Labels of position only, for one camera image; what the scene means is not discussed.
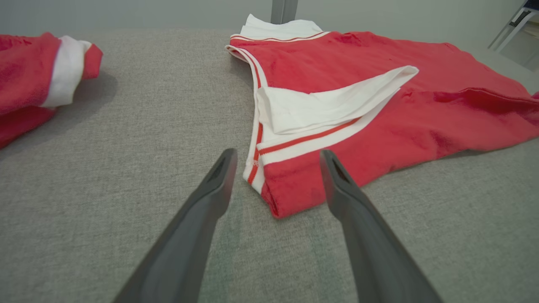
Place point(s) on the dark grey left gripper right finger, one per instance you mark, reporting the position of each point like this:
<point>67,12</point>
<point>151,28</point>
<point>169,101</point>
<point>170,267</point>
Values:
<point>370,244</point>

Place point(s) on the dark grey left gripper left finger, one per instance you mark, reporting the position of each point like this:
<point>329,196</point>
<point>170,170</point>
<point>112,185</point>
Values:
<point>189,235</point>

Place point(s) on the red shorts with white hem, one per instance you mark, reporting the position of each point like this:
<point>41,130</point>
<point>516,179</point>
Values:
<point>25,75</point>

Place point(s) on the grey metal partition post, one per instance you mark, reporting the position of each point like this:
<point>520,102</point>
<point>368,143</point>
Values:
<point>284,10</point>
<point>511,25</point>

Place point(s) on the red basketball jersey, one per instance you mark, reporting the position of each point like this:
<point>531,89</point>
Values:
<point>421,122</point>

